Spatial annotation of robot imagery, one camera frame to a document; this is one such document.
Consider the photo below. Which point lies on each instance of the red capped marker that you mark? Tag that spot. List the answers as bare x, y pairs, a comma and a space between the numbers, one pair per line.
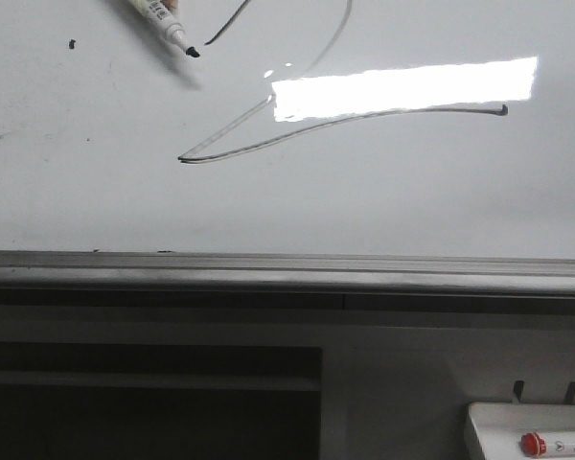
547, 444

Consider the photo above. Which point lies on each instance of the left black tray hook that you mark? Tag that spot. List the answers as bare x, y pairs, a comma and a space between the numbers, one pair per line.
517, 391

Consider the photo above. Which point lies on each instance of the black whiteboard marker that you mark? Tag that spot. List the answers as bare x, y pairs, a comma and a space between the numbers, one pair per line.
166, 24

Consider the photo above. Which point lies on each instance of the black tray hook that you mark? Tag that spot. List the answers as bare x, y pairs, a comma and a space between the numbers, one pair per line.
517, 391
569, 395

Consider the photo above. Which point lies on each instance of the white whiteboard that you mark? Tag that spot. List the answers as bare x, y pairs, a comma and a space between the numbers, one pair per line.
412, 128

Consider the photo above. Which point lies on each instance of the grey aluminium whiteboard frame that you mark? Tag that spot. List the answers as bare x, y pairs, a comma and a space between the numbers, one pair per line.
527, 289

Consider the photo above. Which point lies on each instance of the right black tray hook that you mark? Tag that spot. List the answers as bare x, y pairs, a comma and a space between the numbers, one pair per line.
569, 395

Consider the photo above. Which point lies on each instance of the blurred human fingers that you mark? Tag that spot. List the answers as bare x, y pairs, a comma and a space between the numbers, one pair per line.
172, 5

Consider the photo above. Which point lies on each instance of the white marker tray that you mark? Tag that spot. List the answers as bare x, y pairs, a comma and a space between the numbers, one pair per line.
520, 431

